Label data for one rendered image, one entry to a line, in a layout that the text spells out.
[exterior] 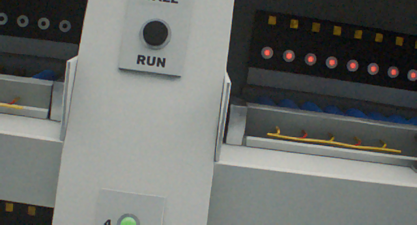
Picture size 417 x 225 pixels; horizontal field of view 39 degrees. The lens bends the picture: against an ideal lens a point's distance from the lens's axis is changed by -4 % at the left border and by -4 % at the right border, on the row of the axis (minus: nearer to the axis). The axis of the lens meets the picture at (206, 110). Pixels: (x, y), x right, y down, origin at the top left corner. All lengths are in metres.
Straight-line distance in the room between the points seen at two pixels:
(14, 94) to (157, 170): 0.13
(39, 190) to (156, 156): 0.08
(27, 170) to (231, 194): 0.13
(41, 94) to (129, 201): 0.11
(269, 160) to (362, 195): 0.07
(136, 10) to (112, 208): 0.13
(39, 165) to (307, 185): 0.17
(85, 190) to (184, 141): 0.07
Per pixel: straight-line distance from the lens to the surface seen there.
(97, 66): 0.39
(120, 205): 0.38
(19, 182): 0.40
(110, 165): 0.38
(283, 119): 0.46
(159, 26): 0.39
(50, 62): 0.55
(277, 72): 0.57
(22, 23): 0.59
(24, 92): 0.45
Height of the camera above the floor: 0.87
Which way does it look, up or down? 10 degrees up
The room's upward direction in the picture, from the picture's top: 7 degrees clockwise
